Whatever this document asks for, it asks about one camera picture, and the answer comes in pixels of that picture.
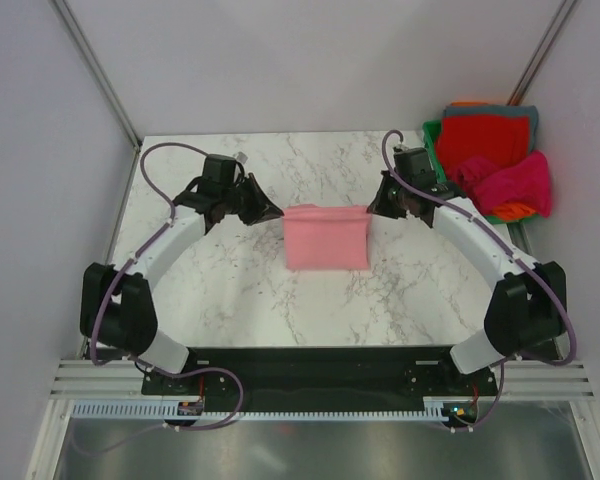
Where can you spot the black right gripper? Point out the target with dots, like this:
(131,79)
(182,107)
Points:
(381,206)

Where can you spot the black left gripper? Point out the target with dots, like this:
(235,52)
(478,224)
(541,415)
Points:
(262,208)

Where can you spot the pink t-shirt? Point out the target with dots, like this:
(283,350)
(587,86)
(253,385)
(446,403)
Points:
(326,238)

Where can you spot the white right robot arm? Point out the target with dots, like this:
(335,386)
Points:
(528,299)

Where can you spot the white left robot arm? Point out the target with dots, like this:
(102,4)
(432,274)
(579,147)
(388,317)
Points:
(117,307)

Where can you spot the green plastic bin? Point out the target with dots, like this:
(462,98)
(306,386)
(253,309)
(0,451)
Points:
(431,131)

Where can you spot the orange t-shirt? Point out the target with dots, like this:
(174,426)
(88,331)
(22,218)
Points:
(513,211)

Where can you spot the red t-shirt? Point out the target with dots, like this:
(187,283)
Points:
(504,141)

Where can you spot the magenta t-shirt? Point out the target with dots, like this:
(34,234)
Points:
(488,186)

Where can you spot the grey t-shirt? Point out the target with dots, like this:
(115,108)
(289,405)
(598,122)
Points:
(510,111)

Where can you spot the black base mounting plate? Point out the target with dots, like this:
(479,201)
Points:
(322,379)

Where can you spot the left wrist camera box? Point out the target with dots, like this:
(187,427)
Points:
(223,170)

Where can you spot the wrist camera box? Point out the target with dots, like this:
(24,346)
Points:
(223,170)
(413,163)

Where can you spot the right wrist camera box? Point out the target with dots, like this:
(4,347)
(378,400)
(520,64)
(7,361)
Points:
(413,163)

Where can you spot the right aluminium frame post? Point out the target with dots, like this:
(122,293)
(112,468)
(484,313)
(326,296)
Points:
(542,51)

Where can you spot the aluminium frame post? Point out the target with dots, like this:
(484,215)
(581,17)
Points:
(542,51)
(82,44)

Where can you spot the left aluminium frame post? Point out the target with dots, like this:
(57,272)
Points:
(82,44)

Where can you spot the aluminium front rail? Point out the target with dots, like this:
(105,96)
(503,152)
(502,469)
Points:
(523,381)

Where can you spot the white slotted cable duct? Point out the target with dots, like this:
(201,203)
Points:
(173,410)

